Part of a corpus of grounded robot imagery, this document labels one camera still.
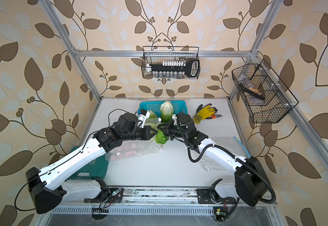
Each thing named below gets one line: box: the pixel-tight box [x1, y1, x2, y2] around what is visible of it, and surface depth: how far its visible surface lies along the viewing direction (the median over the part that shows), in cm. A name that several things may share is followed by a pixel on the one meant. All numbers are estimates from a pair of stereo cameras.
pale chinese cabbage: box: [160, 100, 174, 123], surface depth 98 cm
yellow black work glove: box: [192, 103, 218, 124], surface depth 110 cm
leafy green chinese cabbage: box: [154, 128, 170, 145], surface depth 73 cm
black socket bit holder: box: [146, 58, 201, 79], surface depth 86 cm
